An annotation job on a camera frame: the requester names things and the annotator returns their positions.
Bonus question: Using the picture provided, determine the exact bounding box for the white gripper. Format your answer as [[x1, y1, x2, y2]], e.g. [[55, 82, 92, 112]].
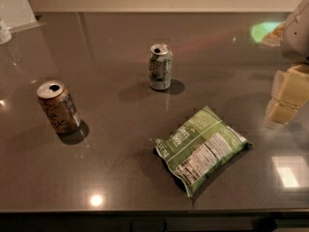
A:
[[264, 0, 309, 127]]

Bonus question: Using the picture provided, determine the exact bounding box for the orange soda can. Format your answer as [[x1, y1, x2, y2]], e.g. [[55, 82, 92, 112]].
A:
[[37, 80, 81, 134]]

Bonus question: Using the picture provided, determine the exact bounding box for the green white soda can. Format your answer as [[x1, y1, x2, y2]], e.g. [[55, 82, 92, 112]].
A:
[[148, 43, 173, 91]]

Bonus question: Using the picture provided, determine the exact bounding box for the green chip bag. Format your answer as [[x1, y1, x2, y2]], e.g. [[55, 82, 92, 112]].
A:
[[151, 106, 251, 197]]

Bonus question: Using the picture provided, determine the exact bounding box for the white bottle at left edge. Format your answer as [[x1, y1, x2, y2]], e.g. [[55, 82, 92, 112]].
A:
[[0, 16, 12, 44]]

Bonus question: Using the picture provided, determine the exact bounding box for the white board leaning on wall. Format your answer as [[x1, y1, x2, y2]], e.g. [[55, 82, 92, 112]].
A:
[[0, 0, 41, 33]]

